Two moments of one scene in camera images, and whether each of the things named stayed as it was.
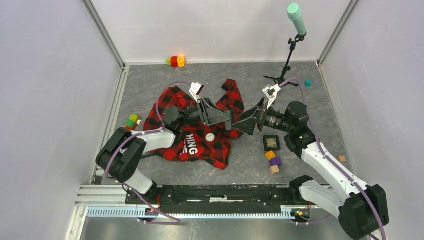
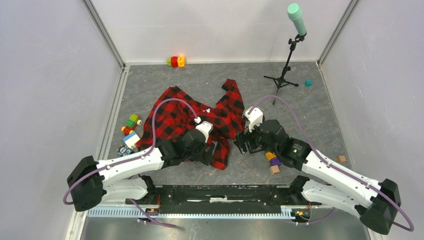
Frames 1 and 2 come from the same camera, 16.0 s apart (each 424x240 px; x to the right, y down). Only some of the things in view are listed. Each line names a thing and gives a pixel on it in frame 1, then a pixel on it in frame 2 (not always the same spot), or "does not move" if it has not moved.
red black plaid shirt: [208, 144] does not move
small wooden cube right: [342, 158] does not move
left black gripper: [224, 116] -> [205, 157]
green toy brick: [132, 120] does not move
